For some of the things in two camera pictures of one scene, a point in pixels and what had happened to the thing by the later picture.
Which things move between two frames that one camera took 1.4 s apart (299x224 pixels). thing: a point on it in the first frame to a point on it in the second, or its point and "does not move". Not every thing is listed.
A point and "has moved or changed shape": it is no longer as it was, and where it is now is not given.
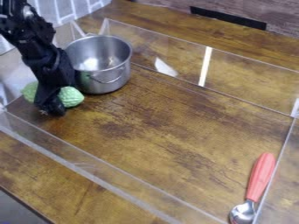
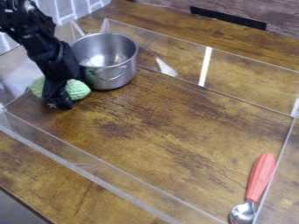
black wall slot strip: (228, 17) does not move
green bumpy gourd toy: (69, 96) has moved or changed shape
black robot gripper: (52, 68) to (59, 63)
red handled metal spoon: (241, 212) does not move
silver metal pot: (101, 59) has moved or changed shape
